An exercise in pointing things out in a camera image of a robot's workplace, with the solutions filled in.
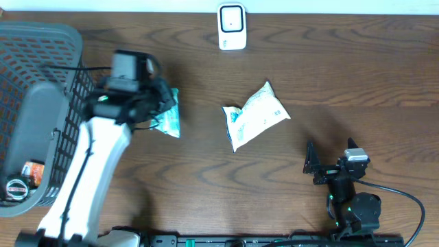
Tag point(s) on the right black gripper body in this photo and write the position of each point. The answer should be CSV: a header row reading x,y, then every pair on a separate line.
x,y
326,173

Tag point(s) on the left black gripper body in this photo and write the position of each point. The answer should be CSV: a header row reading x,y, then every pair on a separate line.
x,y
159,99

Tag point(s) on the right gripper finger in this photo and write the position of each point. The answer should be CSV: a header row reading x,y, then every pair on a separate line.
x,y
351,143
312,162

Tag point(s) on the teal white tissue pack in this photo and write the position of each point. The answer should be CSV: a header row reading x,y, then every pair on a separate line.
x,y
169,121

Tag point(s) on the large white snack bag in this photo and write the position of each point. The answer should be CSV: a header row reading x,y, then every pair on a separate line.
x,y
262,111

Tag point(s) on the orange small snack pack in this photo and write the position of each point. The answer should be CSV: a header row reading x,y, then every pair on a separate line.
x,y
34,171

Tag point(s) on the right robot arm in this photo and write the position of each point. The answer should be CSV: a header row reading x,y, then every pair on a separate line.
x,y
354,213

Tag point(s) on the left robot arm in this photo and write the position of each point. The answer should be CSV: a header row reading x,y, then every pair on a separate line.
x,y
111,113

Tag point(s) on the white barcode scanner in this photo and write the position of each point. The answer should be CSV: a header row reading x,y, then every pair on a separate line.
x,y
231,24

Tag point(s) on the grey plastic shopping basket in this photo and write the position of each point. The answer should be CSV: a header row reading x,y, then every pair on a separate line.
x,y
43,88

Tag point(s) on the round black red tin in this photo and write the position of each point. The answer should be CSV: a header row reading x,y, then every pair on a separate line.
x,y
17,188

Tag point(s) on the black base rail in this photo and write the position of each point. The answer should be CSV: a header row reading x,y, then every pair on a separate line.
x,y
297,239

